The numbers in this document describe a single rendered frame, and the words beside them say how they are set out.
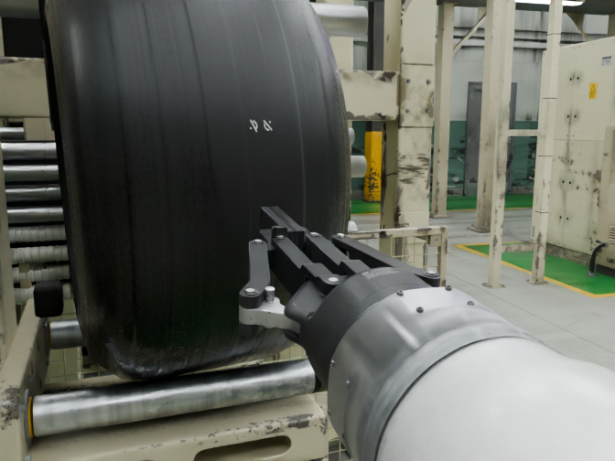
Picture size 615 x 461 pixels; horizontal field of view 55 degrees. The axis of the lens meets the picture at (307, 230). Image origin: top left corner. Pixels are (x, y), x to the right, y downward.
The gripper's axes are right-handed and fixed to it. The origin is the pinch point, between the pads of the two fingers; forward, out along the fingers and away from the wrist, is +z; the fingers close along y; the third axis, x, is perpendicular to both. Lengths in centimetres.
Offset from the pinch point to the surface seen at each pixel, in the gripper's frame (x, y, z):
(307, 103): -8.9, -6.9, 14.1
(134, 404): 25.8, 10.8, 19.2
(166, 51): -13.2, 6.7, 15.5
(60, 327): 29, 20, 48
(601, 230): 123, -388, 320
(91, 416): 26.4, 15.4, 19.0
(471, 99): 61, -643, 892
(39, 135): 5, 24, 88
